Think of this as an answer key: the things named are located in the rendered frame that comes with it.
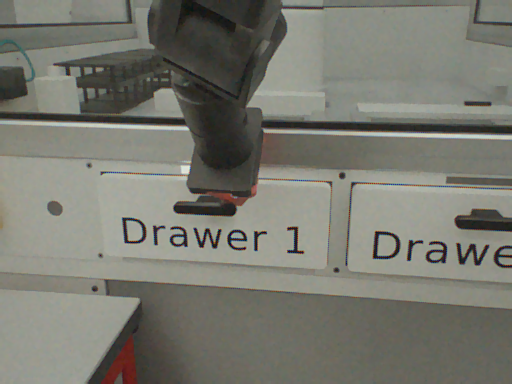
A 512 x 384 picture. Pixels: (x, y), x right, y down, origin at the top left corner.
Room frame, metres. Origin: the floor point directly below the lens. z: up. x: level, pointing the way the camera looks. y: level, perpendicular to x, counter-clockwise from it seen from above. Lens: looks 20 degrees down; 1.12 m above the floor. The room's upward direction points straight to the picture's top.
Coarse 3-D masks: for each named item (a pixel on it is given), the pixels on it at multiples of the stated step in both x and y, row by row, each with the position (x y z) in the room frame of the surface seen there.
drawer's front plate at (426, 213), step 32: (352, 192) 0.53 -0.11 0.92; (384, 192) 0.52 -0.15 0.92; (416, 192) 0.51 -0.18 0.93; (448, 192) 0.51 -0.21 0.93; (480, 192) 0.51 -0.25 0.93; (352, 224) 0.52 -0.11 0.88; (384, 224) 0.52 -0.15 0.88; (416, 224) 0.51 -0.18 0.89; (448, 224) 0.51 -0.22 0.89; (352, 256) 0.52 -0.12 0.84; (416, 256) 0.51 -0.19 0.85; (448, 256) 0.51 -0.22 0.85
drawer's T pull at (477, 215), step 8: (464, 216) 0.48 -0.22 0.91; (472, 216) 0.48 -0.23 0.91; (480, 216) 0.48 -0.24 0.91; (488, 216) 0.48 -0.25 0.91; (496, 216) 0.48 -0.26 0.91; (456, 224) 0.47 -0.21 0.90; (464, 224) 0.47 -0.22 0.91; (472, 224) 0.47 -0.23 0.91; (480, 224) 0.47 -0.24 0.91; (488, 224) 0.47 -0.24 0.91; (496, 224) 0.47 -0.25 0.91; (504, 224) 0.47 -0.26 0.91
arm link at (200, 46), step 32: (160, 0) 0.34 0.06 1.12; (192, 0) 0.35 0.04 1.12; (224, 0) 0.32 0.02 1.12; (256, 0) 0.32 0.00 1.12; (160, 32) 0.35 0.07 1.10; (192, 32) 0.34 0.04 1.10; (224, 32) 0.34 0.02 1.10; (256, 32) 0.33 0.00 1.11; (192, 64) 0.35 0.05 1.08; (224, 64) 0.34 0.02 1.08
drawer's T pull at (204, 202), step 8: (200, 200) 0.53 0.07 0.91; (208, 200) 0.53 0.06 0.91; (216, 200) 0.53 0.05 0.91; (176, 208) 0.51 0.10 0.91; (184, 208) 0.51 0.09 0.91; (192, 208) 0.51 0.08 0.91; (200, 208) 0.51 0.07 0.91; (208, 208) 0.51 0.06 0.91; (216, 208) 0.51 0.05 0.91; (224, 208) 0.51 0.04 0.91; (232, 208) 0.51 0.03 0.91; (224, 216) 0.51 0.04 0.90; (232, 216) 0.51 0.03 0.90
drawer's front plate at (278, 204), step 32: (128, 192) 0.56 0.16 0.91; (160, 192) 0.55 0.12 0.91; (288, 192) 0.53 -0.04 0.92; (320, 192) 0.53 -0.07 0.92; (128, 224) 0.56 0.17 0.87; (160, 224) 0.55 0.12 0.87; (192, 224) 0.55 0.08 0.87; (224, 224) 0.54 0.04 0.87; (256, 224) 0.54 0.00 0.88; (288, 224) 0.53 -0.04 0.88; (320, 224) 0.53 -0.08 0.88; (128, 256) 0.56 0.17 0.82; (160, 256) 0.56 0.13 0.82; (192, 256) 0.55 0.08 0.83; (224, 256) 0.54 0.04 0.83; (256, 256) 0.54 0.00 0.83; (288, 256) 0.53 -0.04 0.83; (320, 256) 0.53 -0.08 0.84
